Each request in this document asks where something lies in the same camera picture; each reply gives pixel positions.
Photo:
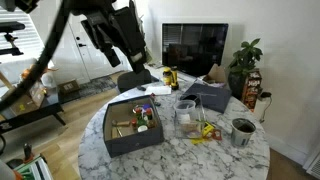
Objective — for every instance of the black camera stand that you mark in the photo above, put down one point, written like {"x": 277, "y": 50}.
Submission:
{"x": 10, "y": 33}

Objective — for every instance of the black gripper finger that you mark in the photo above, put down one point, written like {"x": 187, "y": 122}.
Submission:
{"x": 138, "y": 61}
{"x": 111, "y": 56}

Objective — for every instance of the orange Jenga game box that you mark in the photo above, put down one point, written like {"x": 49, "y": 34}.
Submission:
{"x": 252, "y": 90}

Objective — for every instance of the white paper napkin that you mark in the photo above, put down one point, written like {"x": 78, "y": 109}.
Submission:
{"x": 158, "y": 90}

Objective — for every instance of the brown paper bag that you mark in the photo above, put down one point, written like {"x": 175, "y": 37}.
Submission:
{"x": 216, "y": 76}

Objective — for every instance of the jar with red cap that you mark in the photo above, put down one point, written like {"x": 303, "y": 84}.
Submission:
{"x": 134, "y": 123}

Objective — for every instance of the green potted plant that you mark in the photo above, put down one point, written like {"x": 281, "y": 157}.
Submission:
{"x": 245, "y": 60}

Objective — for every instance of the black flat screen television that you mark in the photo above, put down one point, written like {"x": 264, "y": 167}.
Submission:
{"x": 195, "y": 46}

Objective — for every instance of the grey floor rug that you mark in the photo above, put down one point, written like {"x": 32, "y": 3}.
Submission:
{"x": 96, "y": 85}

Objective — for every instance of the white bottle with white lid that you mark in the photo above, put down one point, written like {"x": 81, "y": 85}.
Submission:
{"x": 142, "y": 128}

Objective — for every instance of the red ketchup packets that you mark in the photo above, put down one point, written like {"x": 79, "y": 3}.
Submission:
{"x": 153, "y": 96}

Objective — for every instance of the white floor vent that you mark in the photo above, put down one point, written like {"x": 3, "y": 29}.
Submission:
{"x": 315, "y": 166}

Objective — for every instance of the grey laptop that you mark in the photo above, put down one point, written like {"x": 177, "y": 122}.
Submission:
{"x": 210, "y": 96}

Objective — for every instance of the clear plastic container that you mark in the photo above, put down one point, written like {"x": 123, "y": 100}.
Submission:
{"x": 188, "y": 120}

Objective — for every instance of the green and white box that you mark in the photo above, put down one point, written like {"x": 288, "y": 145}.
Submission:
{"x": 35, "y": 170}

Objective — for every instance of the white bottle with blue cap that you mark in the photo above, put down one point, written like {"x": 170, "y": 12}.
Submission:
{"x": 146, "y": 107}

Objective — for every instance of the yellow and black bottle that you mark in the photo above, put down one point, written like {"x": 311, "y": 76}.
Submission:
{"x": 174, "y": 78}

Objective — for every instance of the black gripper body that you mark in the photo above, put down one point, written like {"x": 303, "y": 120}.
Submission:
{"x": 116, "y": 26}

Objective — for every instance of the black low bench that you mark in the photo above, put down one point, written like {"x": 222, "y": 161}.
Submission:
{"x": 36, "y": 111}

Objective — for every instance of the small black key fob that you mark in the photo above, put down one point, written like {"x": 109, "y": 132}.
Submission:
{"x": 157, "y": 104}

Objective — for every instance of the small brown cardboard box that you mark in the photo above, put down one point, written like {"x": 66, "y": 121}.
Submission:
{"x": 69, "y": 86}

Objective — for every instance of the red sauce packet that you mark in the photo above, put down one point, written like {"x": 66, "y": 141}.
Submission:
{"x": 216, "y": 134}

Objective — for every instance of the small white device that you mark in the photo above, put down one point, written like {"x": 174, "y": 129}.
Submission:
{"x": 262, "y": 108}

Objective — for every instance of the white door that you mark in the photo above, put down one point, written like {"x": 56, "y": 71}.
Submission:
{"x": 93, "y": 56}

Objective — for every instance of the navy cardboard box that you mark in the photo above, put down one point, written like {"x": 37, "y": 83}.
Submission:
{"x": 133, "y": 143}

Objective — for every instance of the black remote control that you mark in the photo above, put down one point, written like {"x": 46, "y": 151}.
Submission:
{"x": 141, "y": 88}

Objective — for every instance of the large brown cardboard box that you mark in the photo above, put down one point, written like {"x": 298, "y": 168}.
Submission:
{"x": 28, "y": 98}

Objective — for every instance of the dark grey chair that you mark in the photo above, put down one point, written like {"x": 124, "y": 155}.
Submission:
{"x": 133, "y": 80}

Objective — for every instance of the green bottle with red cap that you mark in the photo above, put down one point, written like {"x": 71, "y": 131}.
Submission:
{"x": 148, "y": 114}

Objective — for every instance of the yellow vitamin bottle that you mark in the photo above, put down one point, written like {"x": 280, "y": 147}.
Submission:
{"x": 166, "y": 76}

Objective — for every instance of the yellow sauce packet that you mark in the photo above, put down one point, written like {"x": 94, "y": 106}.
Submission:
{"x": 207, "y": 129}

